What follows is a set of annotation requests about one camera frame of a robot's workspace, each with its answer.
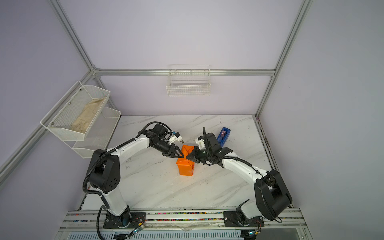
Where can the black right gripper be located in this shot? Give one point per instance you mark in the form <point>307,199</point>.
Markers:
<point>193,152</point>

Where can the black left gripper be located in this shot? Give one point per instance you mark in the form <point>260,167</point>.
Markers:
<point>172,151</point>

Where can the orange wrapping paper sheet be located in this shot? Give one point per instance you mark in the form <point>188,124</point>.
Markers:
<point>185,166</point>

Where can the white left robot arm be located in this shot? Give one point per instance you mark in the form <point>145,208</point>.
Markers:
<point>104,173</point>

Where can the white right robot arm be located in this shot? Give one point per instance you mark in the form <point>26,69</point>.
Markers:
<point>271,193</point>

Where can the blue tape dispenser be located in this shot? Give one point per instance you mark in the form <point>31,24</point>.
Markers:
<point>223,136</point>

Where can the white mesh lower shelf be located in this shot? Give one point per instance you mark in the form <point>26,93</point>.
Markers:
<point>100,133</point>

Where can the white mesh shelf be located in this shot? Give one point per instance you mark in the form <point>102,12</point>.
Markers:
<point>61,118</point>
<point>100,133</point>

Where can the beige cloth in shelf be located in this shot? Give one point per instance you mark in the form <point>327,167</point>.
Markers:
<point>83,121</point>

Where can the white mesh upper shelf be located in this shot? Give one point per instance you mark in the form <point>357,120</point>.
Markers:
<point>61,118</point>

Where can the white wire wall basket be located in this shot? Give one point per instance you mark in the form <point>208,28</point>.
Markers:
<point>188,80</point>

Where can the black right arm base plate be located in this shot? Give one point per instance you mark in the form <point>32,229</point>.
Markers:
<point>236,219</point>

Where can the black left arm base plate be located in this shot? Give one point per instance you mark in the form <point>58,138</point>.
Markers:
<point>130,220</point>

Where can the aluminium front rail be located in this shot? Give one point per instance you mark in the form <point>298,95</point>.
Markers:
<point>181,220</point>

